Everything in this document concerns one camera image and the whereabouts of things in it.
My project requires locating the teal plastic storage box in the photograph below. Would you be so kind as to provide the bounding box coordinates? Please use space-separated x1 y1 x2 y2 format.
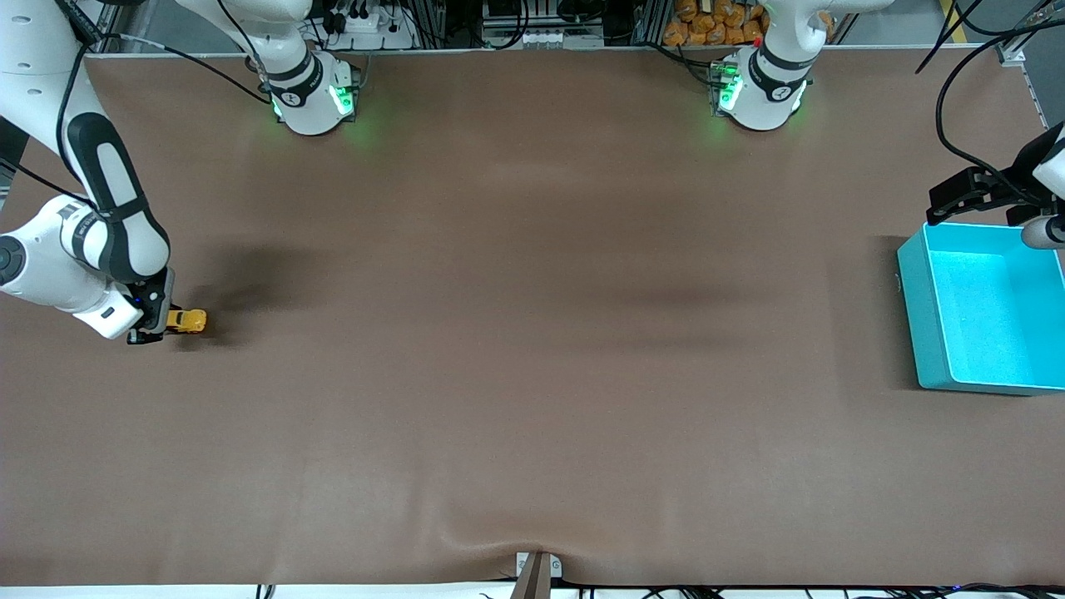
896 221 1065 396

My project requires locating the pile of orange objects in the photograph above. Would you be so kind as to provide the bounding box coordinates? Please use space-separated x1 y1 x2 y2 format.
663 0 768 47

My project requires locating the white power strip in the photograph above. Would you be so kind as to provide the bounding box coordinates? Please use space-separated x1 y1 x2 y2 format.
331 0 417 51

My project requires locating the brown table mat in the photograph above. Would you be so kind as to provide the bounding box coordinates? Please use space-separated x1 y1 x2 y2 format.
0 48 1065 587

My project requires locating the brown clamp bar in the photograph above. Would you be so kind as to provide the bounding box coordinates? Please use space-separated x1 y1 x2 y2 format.
509 554 552 599

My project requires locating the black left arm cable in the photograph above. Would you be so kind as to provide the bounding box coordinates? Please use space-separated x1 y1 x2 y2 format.
935 18 1065 205

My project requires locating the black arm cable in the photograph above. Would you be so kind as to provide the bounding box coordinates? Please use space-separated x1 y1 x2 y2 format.
935 18 1065 205
0 0 277 209

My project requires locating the thin black hanging cable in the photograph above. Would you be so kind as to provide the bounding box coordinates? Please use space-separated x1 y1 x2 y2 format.
915 0 984 74

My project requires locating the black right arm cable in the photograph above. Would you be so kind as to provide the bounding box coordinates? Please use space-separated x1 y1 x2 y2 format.
0 0 277 209

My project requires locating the metal table clamp bracket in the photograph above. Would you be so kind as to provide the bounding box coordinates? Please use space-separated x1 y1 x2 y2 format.
515 552 563 581

